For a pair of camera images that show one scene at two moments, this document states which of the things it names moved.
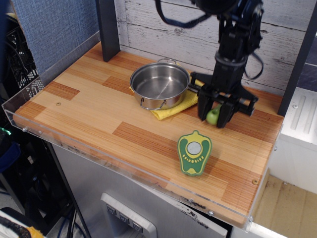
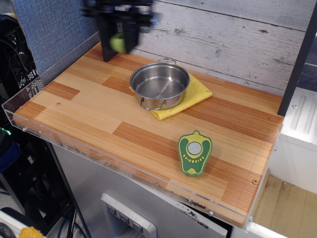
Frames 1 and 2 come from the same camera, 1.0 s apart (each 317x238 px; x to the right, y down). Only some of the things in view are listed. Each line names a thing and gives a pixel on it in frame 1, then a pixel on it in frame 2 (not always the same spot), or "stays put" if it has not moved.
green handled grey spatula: (212, 115) -> (117, 40)
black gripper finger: (226, 110) -> (131, 32)
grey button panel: (138, 222) stays put
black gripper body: (226, 81) -> (122, 16)
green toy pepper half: (194, 150) stays put
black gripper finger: (205, 101) -> (108, 28)
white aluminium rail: (300, 122) stays put
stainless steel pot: (160, 85) stays put
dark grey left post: (108, 28) stays put
